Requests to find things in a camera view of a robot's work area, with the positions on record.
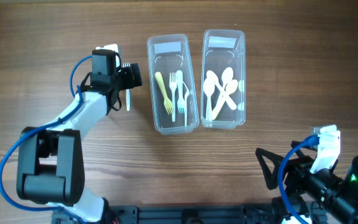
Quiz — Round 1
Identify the yellow plastic spoon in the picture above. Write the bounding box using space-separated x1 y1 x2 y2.
212 80 238 120

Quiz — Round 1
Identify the white spoon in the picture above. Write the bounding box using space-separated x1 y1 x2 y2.
206 70 237 110
203 78 214 121

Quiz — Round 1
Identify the white spoon angled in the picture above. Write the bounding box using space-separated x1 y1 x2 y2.
219 67 234 97

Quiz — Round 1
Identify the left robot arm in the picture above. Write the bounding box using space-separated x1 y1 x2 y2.
16 44 142 223

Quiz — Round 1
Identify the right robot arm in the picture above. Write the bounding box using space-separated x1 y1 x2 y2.
255 135 358 223

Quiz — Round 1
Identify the left clear plastic container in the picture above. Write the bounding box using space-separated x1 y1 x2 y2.
147 34 199 135

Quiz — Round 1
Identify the clear plastic container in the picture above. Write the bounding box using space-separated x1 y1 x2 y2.
201 29 246 129
147 34 199 135

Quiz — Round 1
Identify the right clear plastic container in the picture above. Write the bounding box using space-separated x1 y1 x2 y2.
201 29 246 129

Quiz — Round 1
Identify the right blue cable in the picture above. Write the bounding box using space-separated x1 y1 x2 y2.
277 133 321 224

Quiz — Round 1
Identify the blue cable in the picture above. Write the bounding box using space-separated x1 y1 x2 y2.
277 133 321 224
0 55 93 224

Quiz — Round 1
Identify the left blue cable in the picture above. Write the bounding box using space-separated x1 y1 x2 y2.
0 55 93 224

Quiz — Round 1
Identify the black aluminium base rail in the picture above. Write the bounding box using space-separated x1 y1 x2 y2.
51 202 328 224

